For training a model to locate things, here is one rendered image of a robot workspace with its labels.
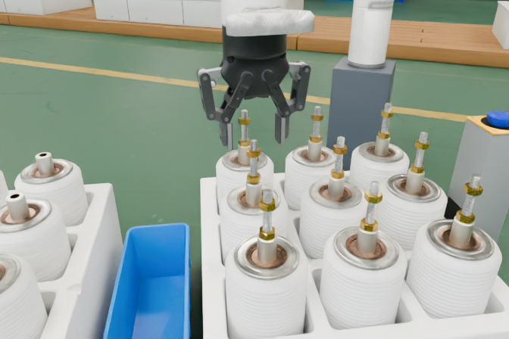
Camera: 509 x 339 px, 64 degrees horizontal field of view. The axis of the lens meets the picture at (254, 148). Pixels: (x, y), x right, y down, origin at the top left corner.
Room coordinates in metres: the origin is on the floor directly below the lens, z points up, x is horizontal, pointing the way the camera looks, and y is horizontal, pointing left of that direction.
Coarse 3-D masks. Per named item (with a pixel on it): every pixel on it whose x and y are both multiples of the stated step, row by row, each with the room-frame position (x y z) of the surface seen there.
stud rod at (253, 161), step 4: (252, 140) 0.48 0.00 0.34; (256, 140) 0.48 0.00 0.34; (252, 144) 0.48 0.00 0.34; (256, 144) 0.48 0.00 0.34; (252, 148) 0.48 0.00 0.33; (256, 148) 0.48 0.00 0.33; (252, 160) 0.48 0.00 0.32; (256, 160) 0.48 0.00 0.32; (252, 164) 0.48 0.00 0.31; (256, 164) 0.48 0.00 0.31; (252, 168) 0.48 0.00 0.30; (256, 168) 0.48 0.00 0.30; (252, 172) 0.48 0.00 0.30; (256, 172) 0.48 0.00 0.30
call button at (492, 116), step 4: (488, 112) 0.62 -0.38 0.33; (492, 112) 0.62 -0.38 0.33; (496, 112) 0.62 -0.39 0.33; (500, 112) 0.62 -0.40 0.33; (504, 112) 0.62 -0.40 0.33; (488, 116) 0.61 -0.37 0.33; (492, 116) 0.60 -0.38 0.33; (496, 116) 0.60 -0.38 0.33; (500, 116) 0.60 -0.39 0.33; (504, 116) 0.60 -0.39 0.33; (508, 116) 0.60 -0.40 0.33; (492, 120) 0.60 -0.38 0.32; (496, 120) 0.60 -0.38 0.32; (500, 120) 0.59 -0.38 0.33; (504, 120) 0.59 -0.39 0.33; (508, 120) 0.59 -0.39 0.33; (492, 124) 0.60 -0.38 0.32; (496, 124) 0.60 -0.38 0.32; (500, 124) 0.60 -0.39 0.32; (504, 124) 0.59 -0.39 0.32; (508, 124) 0.60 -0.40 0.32
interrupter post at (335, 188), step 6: (330, 174) 0.50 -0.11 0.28; (330, 180) 0.49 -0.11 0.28; (336, 180) 0.49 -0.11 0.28; (342, 180) 0.49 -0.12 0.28; (330, 186) 0.49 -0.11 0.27; (336, 186) 0.49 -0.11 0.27; (342, 186) 0.49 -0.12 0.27; (330, 192) 0.49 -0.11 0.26; (336, 192) 0.49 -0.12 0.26; (342, 192) 0.49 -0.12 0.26
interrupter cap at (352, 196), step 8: (312, 184) 0.52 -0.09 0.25; (320, 184) 0.52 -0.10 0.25; (328, 184) 0.52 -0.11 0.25; (352, 184) 0.52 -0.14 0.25; (312, 192) 0.50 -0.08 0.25; (320, 192) 0.50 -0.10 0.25; (344, 192) 0.50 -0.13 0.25; (352, 192) 0.50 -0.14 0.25; (360, 192) 0.50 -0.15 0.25; (320, 200) 0.48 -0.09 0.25; (328, 200) 0.48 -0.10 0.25; (336, 200) 0.48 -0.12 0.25; (344, 200) 0.48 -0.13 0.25; (352, 200) 0.48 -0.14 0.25; (360, 200) 0.48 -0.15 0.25; (336, 208) 0.46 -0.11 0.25; (344, 208) 0.46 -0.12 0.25
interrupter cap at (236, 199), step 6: (240, 186) 0.51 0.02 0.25; (264, 186) 0.51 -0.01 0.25; (234, 192) 0.50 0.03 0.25; (240, 192) 0.50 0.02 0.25; (276, 192) 0.50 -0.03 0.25; (228, 198) 0.48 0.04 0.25; (234, 198) 0.48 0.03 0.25; (240, 198) 0.49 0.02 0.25; (276, 198) 0.48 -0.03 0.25; (228, 204) 0.47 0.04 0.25; (234, 204) 0.47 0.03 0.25; (240, 204) 0.47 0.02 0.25; (246, 204) 0.47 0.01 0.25; (252, 204) 0.47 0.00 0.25; (258, 204) 0.47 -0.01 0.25; (276, 204) 0.47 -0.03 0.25; (234, 210) 0.46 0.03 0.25; (240, 210) 0.45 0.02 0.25; (246, 210) 0.45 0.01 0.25; (252, 210) 0.45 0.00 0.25; (258, 210) 0.45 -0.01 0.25
